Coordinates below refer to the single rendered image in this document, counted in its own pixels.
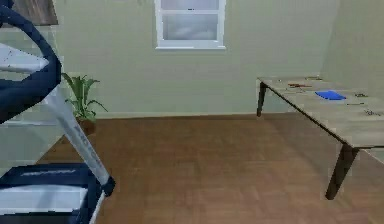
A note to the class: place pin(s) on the green potted house plant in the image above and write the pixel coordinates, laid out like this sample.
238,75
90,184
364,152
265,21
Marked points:
82,100

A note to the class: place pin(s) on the brown framed wall picture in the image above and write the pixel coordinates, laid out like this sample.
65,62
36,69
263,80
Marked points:
35,11

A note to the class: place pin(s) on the white framed window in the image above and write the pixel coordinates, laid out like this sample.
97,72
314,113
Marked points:
190,25

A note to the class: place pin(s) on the red brown pen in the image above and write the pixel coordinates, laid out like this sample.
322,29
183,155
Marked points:
299,85

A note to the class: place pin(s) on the wooden table with dark legs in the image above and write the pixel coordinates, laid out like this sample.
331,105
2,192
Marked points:
333,110

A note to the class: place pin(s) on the blue flat book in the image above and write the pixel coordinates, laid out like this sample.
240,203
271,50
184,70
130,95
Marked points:
330,95

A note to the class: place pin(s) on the blue and grey treadmill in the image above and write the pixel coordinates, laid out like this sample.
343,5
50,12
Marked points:
40,86

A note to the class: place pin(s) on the thin brown pencil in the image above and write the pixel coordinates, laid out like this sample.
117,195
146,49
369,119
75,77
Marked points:
355,104

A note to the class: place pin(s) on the small dark flat object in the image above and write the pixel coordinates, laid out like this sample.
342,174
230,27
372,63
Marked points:
360,95

